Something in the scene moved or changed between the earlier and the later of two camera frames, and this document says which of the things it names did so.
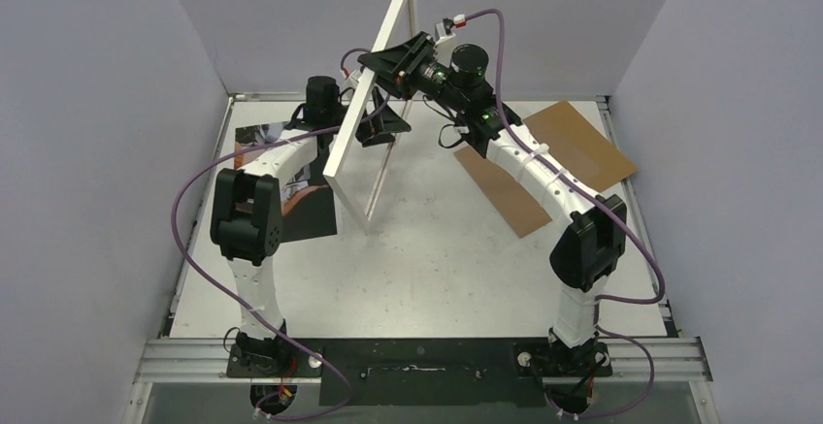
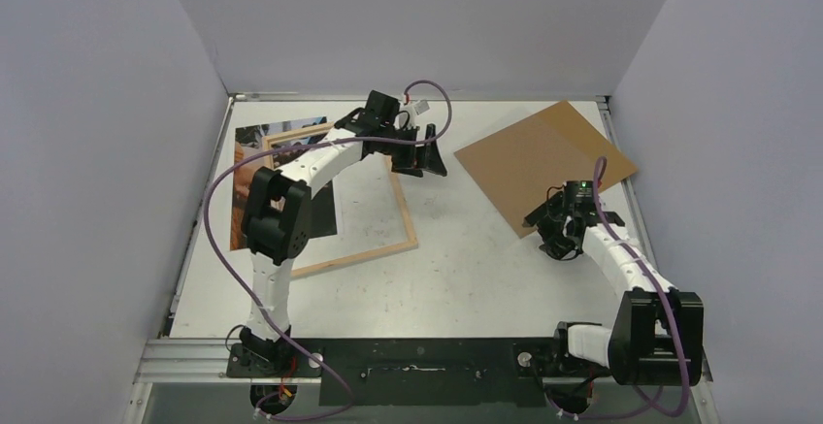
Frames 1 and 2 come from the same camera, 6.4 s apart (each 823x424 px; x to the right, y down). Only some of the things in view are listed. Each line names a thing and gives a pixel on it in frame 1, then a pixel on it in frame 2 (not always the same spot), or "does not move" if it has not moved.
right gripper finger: [398, 59] -> [536, 215]
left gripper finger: [385, 124] -> [431, 160]
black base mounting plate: [421, 372] does not move
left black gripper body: [365, 130] -> [403, 155]
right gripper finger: [400, 80] -> [554, 242]
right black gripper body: [413, 55] -> [613, 218]
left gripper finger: [387, 116] -> [429, 133]
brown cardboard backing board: [572, 141] does not move
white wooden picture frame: [369, 214] -> [385, 251]
